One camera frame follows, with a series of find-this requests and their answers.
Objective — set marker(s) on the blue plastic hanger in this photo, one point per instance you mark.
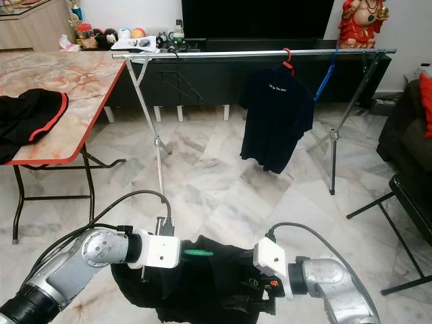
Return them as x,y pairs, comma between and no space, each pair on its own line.
326,77

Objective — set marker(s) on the metal clothes rack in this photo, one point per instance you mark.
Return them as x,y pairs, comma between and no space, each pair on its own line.
223,54

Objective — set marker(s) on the marble pattern folding table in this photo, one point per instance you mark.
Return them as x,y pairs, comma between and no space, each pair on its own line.
61,84

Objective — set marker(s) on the red plastic hanger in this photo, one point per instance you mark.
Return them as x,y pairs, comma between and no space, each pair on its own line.
287,64

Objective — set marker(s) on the black metal chair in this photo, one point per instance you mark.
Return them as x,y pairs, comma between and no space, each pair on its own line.
415,196

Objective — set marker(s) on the black television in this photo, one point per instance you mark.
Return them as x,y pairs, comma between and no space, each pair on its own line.
256,19

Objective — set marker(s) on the small green white bottle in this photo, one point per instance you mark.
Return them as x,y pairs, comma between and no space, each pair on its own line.
178,32

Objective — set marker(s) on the black garment with red trim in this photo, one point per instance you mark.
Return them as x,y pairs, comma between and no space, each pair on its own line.
27,118

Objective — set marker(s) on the black plastic hanger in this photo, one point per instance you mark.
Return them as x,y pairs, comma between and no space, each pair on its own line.
189,89

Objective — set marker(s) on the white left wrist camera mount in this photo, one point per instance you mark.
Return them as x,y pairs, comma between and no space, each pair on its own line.
162,251

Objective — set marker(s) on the red laughing Buddha statue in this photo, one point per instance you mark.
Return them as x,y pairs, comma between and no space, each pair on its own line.
361,30

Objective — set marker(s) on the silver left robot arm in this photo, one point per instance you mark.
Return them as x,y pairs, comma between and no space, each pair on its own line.
101,250

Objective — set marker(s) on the black TV cabinet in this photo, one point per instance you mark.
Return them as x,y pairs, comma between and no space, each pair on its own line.
216,84

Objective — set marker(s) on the red cushion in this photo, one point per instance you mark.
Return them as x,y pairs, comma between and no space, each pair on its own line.
426,104

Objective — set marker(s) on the wooden sideboard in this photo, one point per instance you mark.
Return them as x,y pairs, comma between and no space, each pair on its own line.
34,30

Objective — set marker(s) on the stack of papers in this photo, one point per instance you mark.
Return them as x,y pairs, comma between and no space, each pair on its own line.
135,44

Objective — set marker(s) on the dark sofa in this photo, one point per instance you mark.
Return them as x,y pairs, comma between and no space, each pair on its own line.
401,135

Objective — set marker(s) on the blue gold trophy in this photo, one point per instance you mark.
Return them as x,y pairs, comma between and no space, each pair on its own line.
75,10

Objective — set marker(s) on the green plastic hanger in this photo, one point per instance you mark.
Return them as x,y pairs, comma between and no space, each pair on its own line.
197,253

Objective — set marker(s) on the black shirt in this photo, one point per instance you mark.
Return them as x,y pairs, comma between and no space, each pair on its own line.
216,290

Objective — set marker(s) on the navy shirt with red trim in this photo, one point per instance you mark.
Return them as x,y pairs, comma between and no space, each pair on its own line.
277,118

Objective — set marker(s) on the pink tissue pack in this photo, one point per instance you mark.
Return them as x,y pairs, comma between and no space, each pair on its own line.
67,44

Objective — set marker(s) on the red lid jar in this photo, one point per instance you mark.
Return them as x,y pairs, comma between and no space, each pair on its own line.
85,35

